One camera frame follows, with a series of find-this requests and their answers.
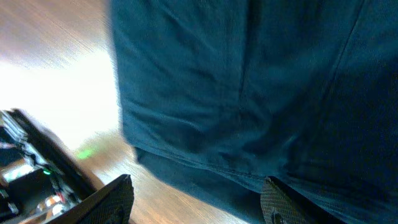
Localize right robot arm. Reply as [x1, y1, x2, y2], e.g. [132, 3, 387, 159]
[1, 109, 134, 224]

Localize dark blue denim shorts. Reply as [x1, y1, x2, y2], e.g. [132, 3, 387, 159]
[109, 0, 397, 223]

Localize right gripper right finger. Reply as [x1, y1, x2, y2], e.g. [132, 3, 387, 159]
[261, 176, 344, 224]

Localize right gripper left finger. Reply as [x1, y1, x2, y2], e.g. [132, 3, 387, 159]
[51, 174, 134, 224]

